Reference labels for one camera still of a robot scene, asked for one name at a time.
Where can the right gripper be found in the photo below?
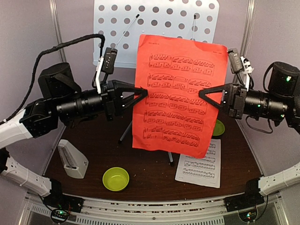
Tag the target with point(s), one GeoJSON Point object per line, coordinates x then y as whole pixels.
{"type": "Point", "coordinates": [235, 93]}

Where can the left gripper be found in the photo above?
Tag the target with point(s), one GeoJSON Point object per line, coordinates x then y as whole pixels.
{"type": "Point", "coordinates": [111, 95]}

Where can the red sheet music page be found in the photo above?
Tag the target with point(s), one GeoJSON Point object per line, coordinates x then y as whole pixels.
{"type": "Point", "coordinates": [173, 117]}

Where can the white perforated music stand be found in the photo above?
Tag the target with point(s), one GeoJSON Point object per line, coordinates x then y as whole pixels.
{"type": "Point", "coordinates": [122, 22]}

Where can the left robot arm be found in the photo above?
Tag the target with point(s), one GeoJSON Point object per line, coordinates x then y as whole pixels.
{"type": "Point", "coordinates": [63, 101]}

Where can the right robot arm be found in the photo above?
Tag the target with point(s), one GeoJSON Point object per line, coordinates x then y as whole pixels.
{"type": "Point", "coordinates": [279, 101]}

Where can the green plate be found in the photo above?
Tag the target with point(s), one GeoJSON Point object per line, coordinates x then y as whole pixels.
{"type": "Point", "coordinates": [219, 128]}

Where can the white sheet music page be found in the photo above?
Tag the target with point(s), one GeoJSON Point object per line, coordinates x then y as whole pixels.
{"type": "Point", "coordinates": [201, 171]}

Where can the green bowl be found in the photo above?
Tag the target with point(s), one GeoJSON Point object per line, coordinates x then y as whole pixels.
{"type": "Point", "coordinates": [115, 179]}

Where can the white metronome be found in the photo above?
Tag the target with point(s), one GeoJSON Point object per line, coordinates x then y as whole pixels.
{"type": "Point", "coordinates": [74, 162]}

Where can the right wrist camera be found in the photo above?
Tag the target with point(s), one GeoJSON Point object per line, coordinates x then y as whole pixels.
{"type": "Point", "coordinates": [241, 69]}

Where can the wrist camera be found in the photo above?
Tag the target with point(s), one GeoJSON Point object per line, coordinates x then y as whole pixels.
{"type": "Point", "coordinates": [105, 67]}
{"type": "Point", "coordinates": [241, 69]}

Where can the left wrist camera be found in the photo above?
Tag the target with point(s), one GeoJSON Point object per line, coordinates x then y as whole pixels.
{"type": "Point", "coordinates": [105, 67]}

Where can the right aluminium frame post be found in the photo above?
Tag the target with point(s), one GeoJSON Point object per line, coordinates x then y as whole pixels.
{"type": "Point", "coordinates": [248, 27]}

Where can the aluminium frame post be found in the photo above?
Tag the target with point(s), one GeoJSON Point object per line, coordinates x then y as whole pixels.
{"type": "Point", "coordinates": [56, 23]}
{"type": "Point", "coordinates": [248, 27]}

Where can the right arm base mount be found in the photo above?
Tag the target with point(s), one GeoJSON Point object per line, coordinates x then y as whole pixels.
{"type": "Point", "coordinates": [246, 206]}

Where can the aluminium front rail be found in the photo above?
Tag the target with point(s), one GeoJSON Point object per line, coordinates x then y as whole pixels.
{"type": "Point", "coordinates": [205, 211]}

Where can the left aluminium frame post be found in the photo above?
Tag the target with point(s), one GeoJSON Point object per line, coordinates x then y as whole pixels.
{"type": "Point", "coordinates": [56, 23]}

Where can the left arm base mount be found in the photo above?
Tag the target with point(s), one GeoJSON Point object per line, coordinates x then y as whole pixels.
{"type": "Point", "coordinates": [61, 209]}

